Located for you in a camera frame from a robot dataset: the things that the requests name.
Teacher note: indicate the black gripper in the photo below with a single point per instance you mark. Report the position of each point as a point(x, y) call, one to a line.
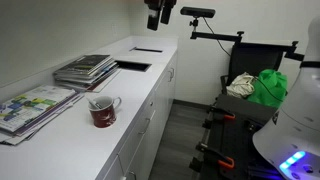
point(160, 2)

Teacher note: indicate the white marker black cap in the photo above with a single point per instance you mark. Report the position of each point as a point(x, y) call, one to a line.
point(92, 103)

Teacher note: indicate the red white mug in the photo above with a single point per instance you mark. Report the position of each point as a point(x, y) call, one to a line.
point(104, 116)

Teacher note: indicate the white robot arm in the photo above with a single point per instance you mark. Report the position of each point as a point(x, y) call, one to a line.
point(296, 116)

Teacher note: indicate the black cover book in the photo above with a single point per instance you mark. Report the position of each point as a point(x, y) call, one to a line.
point(85, 64)

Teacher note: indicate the stack of books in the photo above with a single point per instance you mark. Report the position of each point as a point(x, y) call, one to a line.
point(90, 78)

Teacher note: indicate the black chair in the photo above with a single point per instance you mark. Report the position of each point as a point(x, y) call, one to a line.
point(256, 58)

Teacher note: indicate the white cloth bag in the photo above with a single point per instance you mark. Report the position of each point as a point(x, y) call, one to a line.
point(242, 85)

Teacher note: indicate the white base cabinet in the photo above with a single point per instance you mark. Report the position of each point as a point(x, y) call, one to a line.
point(150, 123)

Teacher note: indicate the green bag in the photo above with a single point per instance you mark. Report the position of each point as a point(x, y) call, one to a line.
point(269, 88)

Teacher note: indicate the black robot table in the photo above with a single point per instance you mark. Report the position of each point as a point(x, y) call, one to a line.
point(233, 133)

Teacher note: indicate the pile of magazines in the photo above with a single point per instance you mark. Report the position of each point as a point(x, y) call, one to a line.
point(50, 118)

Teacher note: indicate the colourful cover magazine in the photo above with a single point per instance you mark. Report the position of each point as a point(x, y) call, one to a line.
point(31, 106)

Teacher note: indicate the black stereo camera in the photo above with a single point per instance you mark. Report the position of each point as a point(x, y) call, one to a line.
point(197, 12)

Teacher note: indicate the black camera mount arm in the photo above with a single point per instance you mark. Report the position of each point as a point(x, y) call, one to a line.
point(233, 37)

